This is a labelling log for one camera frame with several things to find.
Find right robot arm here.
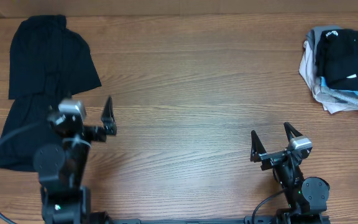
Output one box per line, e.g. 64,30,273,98
250,122,330,224

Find light blue printed t-shirt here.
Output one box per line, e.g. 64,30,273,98
320,77,358,106

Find beige garment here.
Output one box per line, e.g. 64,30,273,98
299,40,358,114

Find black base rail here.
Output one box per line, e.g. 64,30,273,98
98,214,332,224

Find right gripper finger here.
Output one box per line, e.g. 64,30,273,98
283,122,302,141
250,130,267,162

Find grey t-shirt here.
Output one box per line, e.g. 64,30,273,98
306,25,341,53

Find black t-shirt with logo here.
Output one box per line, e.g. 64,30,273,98
315,29,358,91

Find black folded garment pile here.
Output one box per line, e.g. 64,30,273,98
0,15,101,172

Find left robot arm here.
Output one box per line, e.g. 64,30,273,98
33,97,117,224

